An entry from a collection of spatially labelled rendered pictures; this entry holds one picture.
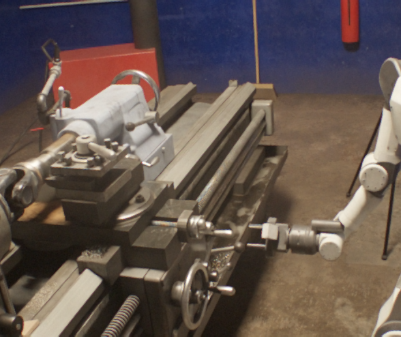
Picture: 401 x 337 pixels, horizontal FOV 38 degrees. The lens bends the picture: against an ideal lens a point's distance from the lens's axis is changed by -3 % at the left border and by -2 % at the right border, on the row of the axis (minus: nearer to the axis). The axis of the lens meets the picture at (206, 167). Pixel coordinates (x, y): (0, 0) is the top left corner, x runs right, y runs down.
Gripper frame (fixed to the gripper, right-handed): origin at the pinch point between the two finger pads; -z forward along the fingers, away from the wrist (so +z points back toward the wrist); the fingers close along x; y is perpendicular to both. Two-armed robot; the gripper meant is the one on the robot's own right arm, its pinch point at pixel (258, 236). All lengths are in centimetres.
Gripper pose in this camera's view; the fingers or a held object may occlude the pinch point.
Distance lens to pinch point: 185.0
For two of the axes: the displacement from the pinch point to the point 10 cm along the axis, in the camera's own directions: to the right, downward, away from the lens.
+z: 9.5, 0.4, -3.2
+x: -1.3, 9.6, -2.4
